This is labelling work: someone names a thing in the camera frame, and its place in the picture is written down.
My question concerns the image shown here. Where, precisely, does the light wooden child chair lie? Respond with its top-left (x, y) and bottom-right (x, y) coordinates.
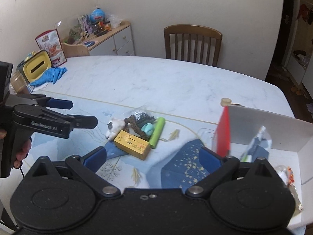
top-left (62, 42), bottom-right (90, 58)

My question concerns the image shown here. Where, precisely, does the green cylinder tube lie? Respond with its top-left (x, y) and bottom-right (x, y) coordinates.
top-left (149, 117), bottom-right (165, 149)

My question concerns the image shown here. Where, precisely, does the red and white cardboard box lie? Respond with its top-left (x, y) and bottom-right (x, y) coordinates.
top-left (212, 104), bottom-right (313, 184)

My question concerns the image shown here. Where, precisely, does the white tooth plush toy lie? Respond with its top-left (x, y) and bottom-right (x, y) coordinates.
top-left (105, 118), bottom-right (126, 141)

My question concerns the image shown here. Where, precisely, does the clear bag with black items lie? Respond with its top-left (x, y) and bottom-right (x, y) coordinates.
top-left (240, 126), bottom-right (272, 162)

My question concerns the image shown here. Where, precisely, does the bag of dark beads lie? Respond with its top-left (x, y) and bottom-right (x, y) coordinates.
top-left (131, 110), bottom-right (156, 127)

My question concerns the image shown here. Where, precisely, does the yellow cardboard box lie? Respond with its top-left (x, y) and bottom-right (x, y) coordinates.
top-left (113, 130), bottom-right (151, 160)

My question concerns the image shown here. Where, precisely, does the white sideboard cabinet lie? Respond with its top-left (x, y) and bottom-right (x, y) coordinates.
top-left (80, 21), bottom-right (136, 56)

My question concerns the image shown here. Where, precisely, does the red snack bag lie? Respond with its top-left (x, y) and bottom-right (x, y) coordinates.
top-left (35, 29), bottom-right (67, 67)

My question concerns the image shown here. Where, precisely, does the blue cloth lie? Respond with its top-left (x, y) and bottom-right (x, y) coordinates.
top-left (30, 67), bottom-right (67, 87)

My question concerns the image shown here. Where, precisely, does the person's left hand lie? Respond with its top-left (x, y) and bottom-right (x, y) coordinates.
top-left (1, 129), bottom-right (32, 178)

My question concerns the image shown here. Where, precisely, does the yellow slotted container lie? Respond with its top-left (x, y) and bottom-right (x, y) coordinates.
top-left (16, 50), bottom-right (52, 83)

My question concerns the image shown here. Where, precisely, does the blue globe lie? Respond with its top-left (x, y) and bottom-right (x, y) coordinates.
top-left (89, 8), bottom-right (106, 23)

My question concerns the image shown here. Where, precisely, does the orange colourful toy figure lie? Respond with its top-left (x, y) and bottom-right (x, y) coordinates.
top-left (286, 167), bottom-right (294, 185)

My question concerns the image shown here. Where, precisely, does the brown wooden chair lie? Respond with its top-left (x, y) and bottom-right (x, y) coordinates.
top-left (163, 24), bottom-right (223, 67)

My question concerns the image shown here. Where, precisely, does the turquoise small object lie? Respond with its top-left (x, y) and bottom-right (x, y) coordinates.
top-left (141, 123), bottom-right (154, 137)

